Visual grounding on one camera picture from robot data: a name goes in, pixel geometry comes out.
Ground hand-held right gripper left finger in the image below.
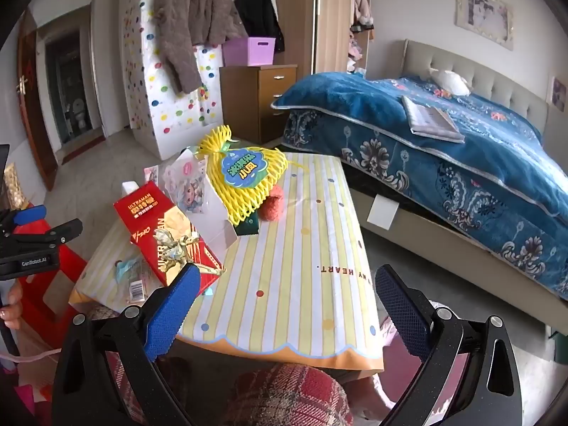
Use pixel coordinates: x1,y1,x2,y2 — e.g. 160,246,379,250
53,263,202,426

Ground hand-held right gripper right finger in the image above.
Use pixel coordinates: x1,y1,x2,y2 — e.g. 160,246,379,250
375,264,522,426

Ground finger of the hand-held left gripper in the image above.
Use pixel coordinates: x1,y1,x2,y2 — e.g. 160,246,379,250
0,204,47,238
0,218,83,253

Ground clear plastic wrapper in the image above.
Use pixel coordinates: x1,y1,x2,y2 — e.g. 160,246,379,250
73,222,165,311

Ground red and gold card box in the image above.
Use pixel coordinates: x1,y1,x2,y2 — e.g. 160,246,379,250
113,185,227,298

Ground white paper bag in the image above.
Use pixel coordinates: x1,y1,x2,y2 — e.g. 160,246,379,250
177,173,238,258

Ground pink plastic bag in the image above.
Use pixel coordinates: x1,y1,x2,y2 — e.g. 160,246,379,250
353,317,402,426

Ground green foil packet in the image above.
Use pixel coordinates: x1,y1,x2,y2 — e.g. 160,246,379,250
234,208,260,237

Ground clear cartoon sticker packet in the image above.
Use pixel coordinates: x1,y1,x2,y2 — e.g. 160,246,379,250
162,148,209,216

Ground yellow foam fruit net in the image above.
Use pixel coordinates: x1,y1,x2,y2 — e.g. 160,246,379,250
196,125,289,227

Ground orange fuzzy cloth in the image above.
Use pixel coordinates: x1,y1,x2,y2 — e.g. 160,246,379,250
258,185,285,223

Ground person's left hand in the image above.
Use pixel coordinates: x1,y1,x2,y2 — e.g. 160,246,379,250
0,282,24,330

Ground person's left leg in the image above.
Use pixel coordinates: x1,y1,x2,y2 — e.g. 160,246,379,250
86,306,196,426

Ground person's leg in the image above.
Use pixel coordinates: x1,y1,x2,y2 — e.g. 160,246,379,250
86,306,196,426
222,362,356,426

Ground white paper tag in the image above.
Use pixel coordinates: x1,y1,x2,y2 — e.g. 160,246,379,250
366,194,400,231

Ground dark wooden door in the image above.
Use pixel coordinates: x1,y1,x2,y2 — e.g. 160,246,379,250
17,6,58,179

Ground white toilet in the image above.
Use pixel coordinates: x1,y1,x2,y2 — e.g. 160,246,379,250
71,98,88,131

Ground yellow striped dotted tablecloth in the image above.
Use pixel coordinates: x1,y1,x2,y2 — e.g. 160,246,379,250
69,151,384,371

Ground person's right leg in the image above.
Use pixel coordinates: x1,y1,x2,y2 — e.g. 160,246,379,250
222,362,356,426

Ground white polka dot cabinet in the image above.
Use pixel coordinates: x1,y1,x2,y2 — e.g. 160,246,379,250
122,0,242,160

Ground folded grey cloth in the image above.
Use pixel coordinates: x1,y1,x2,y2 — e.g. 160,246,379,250
402,94,466,144

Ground bed with blue blanket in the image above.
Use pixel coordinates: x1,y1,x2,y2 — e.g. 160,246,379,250
271,72,568,296

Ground wooden drawer cabinet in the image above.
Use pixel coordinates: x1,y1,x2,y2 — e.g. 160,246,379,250
219,64,298,146

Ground white plush toy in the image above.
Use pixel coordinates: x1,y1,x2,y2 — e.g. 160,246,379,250
430,69,471,97

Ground brown quilted coat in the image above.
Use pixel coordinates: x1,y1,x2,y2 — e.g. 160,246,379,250
152,0,249,96

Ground pile of folded clothes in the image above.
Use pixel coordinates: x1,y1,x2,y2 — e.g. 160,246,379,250
347,31,369,74

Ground purple plastic basket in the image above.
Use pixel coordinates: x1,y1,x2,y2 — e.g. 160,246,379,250
222,36,277,67

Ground wooden wardrobe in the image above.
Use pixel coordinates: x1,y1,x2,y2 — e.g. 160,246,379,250
266,0,372,83

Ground black coat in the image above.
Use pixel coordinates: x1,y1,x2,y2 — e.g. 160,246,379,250
234,0,287,56

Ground pink hanging clothes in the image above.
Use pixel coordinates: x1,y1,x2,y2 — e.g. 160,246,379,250
350,0,371,27

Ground beige upholstered bed frame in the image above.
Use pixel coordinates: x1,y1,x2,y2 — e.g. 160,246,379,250
355,39,568,302

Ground small wall picture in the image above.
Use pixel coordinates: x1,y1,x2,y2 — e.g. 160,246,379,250
550,75,568,113

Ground large framed wall poster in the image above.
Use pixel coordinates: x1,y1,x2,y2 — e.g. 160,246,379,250
453,0,514,51

